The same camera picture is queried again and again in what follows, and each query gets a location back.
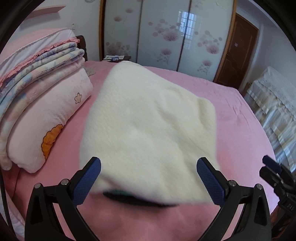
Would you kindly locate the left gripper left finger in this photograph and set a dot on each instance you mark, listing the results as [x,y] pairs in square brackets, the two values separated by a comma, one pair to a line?
[42,222]

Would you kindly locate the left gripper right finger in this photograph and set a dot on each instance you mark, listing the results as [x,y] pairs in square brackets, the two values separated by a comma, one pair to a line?
[254,221]

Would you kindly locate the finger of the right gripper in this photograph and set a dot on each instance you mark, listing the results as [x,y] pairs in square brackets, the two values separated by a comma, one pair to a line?
[271,164]
[270,177]

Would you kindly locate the cream fuzzy cardigan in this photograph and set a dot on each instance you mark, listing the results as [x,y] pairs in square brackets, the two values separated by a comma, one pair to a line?
[148,134]

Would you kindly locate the lace covered furniture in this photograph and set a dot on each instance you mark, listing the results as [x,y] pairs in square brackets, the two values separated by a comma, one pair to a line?
[272,99]

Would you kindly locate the black folded garment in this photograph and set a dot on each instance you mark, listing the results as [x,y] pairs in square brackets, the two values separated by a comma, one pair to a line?
[128,198]

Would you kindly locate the brown wooden door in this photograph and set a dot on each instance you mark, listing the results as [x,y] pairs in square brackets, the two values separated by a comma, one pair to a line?
[239,52]

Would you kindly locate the folded pink floral quilts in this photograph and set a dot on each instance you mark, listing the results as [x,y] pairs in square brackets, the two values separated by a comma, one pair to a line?
[43,83]

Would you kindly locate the white sliding wardrobe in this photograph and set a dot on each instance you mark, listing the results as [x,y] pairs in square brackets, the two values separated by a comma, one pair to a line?
[189,37]

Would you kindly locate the beige knit folded sweater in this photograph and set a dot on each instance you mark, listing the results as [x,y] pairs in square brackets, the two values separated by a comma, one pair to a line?
[89,71]

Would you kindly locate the bedside table with items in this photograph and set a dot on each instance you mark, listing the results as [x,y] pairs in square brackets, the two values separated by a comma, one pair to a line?
[116,58]

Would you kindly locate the wooden headboard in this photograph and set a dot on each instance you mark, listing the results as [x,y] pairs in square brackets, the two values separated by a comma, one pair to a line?
[82,45]

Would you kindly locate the pink wall shelf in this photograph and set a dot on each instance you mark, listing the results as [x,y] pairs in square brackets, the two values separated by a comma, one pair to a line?
[45,10]

